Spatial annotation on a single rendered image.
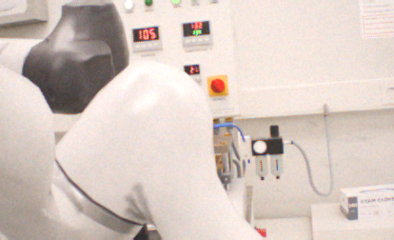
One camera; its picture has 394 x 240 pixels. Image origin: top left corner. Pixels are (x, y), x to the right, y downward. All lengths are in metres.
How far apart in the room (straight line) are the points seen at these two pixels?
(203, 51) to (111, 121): 0.96
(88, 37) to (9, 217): 0.34
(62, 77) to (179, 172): 0.24
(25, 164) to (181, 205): 0.14
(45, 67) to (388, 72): 1.35
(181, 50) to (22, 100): 1.04
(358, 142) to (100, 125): 1.43
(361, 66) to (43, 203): 1.49
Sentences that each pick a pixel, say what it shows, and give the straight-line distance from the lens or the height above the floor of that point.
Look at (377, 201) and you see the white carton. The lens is 1.61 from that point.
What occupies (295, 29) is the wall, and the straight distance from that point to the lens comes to 1.76.
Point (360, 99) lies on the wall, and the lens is 1.72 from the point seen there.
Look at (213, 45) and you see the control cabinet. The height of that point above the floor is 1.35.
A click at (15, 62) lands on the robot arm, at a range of 0.66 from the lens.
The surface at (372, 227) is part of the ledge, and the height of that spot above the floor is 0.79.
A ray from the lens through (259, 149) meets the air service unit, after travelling 1.35.
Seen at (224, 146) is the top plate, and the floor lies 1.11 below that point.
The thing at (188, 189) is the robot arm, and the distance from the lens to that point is 0.42.
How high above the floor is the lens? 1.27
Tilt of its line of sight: 5 degrees down
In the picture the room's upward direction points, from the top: 5 degrees counter-clockwise
